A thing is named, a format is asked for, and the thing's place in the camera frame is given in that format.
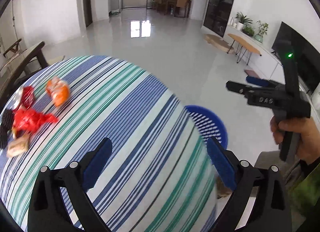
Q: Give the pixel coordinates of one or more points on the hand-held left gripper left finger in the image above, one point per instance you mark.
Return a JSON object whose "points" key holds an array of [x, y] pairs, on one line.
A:
{"points": [[97, 164]]}

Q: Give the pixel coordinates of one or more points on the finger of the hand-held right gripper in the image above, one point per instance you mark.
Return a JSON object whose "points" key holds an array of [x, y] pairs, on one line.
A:
{"points": [[237, 87], [260, 81]]}

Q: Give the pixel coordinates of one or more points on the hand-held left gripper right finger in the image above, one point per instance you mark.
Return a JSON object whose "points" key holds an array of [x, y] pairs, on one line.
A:
{"points": [[222, 164]]}

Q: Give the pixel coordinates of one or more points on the blue plastic basket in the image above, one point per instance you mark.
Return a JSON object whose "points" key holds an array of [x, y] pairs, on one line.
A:
{"points": [[212, 124]]}

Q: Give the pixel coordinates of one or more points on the yellow snack wrapper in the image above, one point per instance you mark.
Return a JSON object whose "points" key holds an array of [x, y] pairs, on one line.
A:
{"points": [[18, 146]]}

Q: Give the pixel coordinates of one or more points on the red wrapper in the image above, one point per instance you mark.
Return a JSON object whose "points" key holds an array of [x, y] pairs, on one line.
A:
{"points": [[30, 119]]}

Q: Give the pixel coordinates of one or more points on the orange snack packet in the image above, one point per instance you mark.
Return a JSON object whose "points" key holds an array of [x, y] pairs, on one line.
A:
{"points": [[58, 91]]}

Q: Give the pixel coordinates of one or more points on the red silver snack packet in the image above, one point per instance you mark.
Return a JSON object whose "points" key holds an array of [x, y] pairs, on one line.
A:
{"points": [[26, 97]]}

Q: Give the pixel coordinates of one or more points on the black mesh sleeve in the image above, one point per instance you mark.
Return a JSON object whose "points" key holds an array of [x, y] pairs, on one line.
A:
{"points": [[5, 127]]}

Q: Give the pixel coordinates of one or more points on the person's right forearm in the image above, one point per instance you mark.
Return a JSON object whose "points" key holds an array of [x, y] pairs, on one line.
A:
{"points": [[308, 189]]}

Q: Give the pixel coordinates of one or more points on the person's right hand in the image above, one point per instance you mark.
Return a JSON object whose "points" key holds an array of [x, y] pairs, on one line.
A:
{"points": [[308, 137]]}

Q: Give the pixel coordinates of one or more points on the pink floor scale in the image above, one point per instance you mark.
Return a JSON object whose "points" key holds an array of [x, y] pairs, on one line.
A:
{"points": [[251, 73]]}

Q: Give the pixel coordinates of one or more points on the brown furry slipper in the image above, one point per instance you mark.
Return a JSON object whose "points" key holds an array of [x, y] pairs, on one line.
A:
{"points": [[223, 189]]}

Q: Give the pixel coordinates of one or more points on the oval wooden side table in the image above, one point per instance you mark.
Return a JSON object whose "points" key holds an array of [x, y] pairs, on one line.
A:
{"points": [[243, 43]]}

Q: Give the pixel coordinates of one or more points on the black flat television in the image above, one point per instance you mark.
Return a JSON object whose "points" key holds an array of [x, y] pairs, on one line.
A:
{"points": [[307, 59]]}

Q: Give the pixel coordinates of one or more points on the tall plant green pot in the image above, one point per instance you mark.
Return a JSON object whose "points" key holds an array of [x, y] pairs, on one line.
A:
{"points": [[261, 32]]}

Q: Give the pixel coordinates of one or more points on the round beige floor cushion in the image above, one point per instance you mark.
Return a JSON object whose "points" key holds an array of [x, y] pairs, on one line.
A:
{"points": [[217, 42]]}

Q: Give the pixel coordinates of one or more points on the striped tablecloth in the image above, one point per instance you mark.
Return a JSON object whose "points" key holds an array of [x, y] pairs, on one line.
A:
{"points": [[137, 134]]}

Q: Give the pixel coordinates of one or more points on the low leafy potted plant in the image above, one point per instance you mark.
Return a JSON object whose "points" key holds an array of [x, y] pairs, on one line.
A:
{"points": [[248, 31]]}

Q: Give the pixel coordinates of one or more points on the potted plant white pot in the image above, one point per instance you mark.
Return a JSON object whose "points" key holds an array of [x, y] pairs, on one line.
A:
{"points": [[242, 21]]}

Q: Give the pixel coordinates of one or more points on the black glass cabinet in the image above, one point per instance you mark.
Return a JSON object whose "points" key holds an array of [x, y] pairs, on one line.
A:
{"points": [[220, 0]]}

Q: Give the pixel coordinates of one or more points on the wooden dining chair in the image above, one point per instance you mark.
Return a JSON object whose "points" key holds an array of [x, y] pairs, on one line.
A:
{"points": [[182, 1]]}

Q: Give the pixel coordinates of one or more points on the dark door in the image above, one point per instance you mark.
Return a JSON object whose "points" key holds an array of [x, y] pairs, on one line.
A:
{"points": [[87, 0]]}

